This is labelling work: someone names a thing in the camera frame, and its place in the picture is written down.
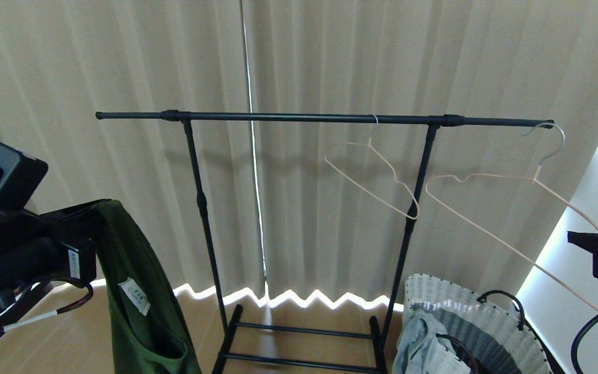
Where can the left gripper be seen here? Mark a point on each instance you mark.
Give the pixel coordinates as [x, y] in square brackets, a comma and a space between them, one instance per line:
[18, 265]

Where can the green printed shirt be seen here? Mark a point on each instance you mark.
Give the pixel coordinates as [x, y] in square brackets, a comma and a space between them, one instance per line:
[138, 259]

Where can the pink clothes hanger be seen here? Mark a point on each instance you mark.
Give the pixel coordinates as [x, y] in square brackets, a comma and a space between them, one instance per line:
[382, 157]
[486, 176]

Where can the white laundry basket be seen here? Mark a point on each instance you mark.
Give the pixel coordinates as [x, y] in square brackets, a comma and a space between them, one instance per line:
[486, 322]

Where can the black clothes rack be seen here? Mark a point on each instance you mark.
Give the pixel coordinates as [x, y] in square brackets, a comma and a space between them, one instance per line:
[304, 118]

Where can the pale grey garment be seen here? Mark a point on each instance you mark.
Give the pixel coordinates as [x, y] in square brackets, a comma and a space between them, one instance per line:
[423, 343]

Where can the beige curtain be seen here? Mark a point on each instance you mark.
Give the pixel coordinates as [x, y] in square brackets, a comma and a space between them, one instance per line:
[122, 62]

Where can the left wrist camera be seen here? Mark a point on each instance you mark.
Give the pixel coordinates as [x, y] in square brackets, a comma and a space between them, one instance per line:
[8, 171]

